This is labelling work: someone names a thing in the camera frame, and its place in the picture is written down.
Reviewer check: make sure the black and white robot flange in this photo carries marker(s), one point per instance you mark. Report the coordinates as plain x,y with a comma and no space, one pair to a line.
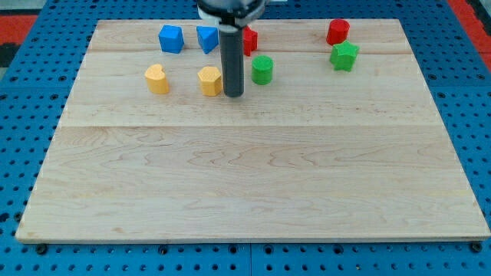
235,13

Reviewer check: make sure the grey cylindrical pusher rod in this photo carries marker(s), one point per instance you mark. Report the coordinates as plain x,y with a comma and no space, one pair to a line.
231,56

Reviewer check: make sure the yellow heart block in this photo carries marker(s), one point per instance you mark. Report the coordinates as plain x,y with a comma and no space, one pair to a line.
157,82

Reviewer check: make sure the red star block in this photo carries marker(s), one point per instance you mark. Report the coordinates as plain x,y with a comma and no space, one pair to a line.
250,41

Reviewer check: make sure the blue triangle block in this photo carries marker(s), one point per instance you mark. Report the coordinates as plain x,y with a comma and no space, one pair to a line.
208,38

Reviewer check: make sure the green cylinder block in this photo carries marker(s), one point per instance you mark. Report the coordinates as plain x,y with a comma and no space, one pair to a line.
262,69

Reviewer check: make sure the yellow hexagon block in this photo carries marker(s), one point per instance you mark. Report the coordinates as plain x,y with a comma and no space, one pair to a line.
210,81

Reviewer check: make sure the blue cube block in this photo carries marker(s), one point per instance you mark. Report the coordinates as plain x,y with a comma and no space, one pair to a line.
171,39

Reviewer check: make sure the red cylinder block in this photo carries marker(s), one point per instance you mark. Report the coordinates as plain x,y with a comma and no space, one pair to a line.
337,31

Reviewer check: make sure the green star block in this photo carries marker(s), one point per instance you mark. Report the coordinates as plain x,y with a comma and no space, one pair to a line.
343,56

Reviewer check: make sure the light wooden board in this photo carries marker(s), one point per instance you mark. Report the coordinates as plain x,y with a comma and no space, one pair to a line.
316,156

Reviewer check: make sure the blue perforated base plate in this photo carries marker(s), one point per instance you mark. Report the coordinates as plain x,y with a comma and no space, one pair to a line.
37,83

